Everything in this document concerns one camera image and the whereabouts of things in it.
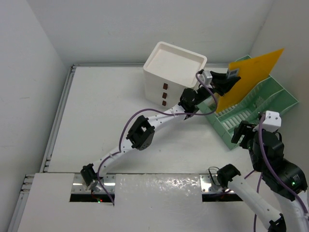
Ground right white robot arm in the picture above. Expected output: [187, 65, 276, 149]
[209, 77, 309, 232]

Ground white three-drawer organizer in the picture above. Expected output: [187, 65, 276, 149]
[143, 42, 207, 108]

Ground green plastic file tray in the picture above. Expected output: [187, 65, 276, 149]
[198, 55, 298, 150]

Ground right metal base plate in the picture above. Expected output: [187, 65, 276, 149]
[200, 174, 235, 194]

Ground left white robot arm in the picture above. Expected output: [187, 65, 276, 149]
[80, 72, 241, 189]

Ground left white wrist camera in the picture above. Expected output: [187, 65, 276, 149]
[199, 70, 212, 86]

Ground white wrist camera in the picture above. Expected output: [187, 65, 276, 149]
[199, 70, 212, 86]
[261, 111, 281, 132]

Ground yellow folder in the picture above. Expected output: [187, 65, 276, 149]
[216, 48, 284, 113]

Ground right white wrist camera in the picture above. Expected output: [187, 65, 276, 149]
[261, 111, 281, 132]

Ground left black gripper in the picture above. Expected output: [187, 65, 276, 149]
[194, 72, 239, 106]

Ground metal base plate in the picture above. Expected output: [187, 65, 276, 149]
[200, 174, 235, 194]
[71, 174, 116, 194]

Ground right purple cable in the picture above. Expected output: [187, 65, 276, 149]
[243, 113, 309, 232]

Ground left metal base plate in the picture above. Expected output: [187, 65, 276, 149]
[71, 174, 116, 194]

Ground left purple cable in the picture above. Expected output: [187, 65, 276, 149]
[96, 69, 218, 203]

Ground purple cable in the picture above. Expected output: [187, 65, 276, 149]
[243, 113, 309, 232]
[96, 69, 218, 203]

